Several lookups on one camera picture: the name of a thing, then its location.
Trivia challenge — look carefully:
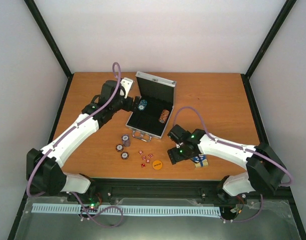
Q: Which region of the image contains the purple poker chip stack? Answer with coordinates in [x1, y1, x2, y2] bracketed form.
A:
[122, 134, 131, 147]

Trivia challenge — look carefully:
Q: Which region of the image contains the aluminium poker case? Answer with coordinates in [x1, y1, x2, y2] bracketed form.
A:
[126, 71, 177, 142]

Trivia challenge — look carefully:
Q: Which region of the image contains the blue playing card box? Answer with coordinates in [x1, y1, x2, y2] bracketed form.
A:
[191, 154, 208, 168]

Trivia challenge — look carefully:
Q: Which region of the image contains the red poker chip stack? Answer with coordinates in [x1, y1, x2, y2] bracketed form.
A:
[159, 109, 170, 124]

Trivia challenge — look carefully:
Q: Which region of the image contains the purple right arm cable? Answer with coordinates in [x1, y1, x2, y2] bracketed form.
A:
[172, 106, 294, 224]

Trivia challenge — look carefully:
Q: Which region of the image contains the orange dealer button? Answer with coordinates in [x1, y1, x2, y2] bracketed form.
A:
[152, 160, 163, 170]

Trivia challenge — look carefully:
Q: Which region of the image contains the light blue cable duct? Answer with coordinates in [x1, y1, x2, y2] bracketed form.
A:
[31, 203, 221, 218]

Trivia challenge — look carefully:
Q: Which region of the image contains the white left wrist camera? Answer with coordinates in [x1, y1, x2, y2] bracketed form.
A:
[120, 77, 134, 99]

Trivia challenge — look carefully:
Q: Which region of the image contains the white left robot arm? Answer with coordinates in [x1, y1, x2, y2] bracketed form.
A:
[26, 77, 134, 202]

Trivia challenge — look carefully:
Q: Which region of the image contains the brown poker chip stack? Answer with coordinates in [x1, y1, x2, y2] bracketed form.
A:
[116, 144, 124, 152]

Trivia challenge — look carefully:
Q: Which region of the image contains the black poker chip stack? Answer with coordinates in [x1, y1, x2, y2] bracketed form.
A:
[121, 151, 129, 160]

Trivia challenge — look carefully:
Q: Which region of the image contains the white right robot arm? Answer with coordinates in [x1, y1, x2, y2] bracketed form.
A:
[167, 124, 285, 198]

